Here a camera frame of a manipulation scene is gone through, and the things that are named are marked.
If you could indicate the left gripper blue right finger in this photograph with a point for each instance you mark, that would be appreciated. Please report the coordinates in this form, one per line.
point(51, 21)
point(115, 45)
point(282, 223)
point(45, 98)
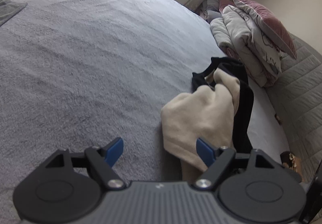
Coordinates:
point(218, 162)

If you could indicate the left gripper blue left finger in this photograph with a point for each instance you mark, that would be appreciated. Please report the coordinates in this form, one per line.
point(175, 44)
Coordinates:
point(100, 162)

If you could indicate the cream and black sweatshirt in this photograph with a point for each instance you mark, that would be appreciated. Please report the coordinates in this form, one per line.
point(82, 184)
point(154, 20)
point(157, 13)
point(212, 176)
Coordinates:
point(218, 110)

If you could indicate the grey quilted headboard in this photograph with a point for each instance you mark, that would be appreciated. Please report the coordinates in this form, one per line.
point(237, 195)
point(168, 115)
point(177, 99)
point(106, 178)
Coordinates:
point(296, 97)

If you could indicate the folded grey pink quilt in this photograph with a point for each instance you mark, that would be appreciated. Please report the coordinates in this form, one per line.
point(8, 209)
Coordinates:
point(239, 37)

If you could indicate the maroon grey pillow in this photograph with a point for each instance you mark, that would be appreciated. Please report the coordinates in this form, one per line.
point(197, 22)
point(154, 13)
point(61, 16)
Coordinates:
point(269, 25)

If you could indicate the grey pillows behind quilt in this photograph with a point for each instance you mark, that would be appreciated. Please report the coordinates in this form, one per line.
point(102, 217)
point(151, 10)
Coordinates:
point(212, 9)

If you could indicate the grey folded garment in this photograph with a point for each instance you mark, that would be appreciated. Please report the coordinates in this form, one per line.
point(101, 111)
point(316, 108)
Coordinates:
point(9, 9)

